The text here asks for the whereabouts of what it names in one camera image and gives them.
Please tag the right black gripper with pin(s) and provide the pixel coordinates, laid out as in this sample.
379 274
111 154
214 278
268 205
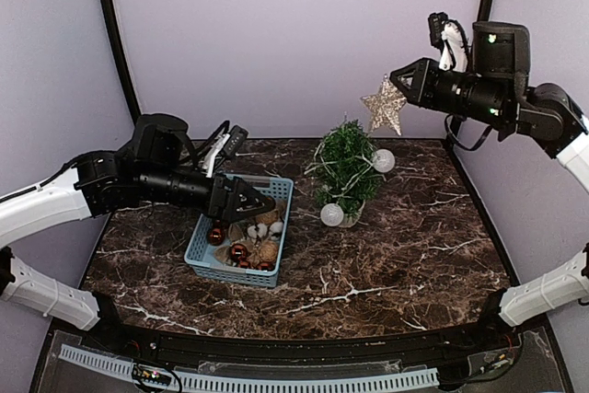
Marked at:
421 90

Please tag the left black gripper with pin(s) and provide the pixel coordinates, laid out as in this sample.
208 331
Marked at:
227 211

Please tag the white cotton boll sprig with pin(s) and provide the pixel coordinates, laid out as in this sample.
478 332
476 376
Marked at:
258 231
275 230

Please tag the white woven ball light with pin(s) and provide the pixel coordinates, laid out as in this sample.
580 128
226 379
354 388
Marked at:
331 214
383 161

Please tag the small green christmas tree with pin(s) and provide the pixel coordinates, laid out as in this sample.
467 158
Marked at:
342 169

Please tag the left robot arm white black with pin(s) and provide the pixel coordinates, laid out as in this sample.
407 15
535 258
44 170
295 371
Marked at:
158 164

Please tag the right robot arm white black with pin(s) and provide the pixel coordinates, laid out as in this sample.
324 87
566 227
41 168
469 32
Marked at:
487 81

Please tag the white textured tree pot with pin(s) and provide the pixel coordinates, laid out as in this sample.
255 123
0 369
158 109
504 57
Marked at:
350 220

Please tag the beige twine ball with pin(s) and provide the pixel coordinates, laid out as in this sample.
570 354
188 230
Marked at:
269 218
268 251

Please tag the light blue plastic basket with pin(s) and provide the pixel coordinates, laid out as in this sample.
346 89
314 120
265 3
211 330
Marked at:
199 253

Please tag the copper shiny bauble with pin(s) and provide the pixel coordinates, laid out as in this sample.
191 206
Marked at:
216 236
265 266
238 252

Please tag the small circuit board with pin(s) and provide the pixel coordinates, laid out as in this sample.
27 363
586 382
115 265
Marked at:
149 376

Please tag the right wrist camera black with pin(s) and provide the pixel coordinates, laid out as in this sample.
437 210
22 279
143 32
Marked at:
436 26

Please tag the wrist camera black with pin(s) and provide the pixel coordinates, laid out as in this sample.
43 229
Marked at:
436 26
237 137

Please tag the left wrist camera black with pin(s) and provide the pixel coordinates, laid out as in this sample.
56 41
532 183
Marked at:
237 137

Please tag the black front rail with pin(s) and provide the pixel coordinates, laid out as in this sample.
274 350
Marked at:
444 346

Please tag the white slotted cable duct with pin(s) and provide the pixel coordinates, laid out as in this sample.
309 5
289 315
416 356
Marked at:
247 379

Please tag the left black frame post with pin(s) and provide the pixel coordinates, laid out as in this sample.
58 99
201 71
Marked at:
120 59

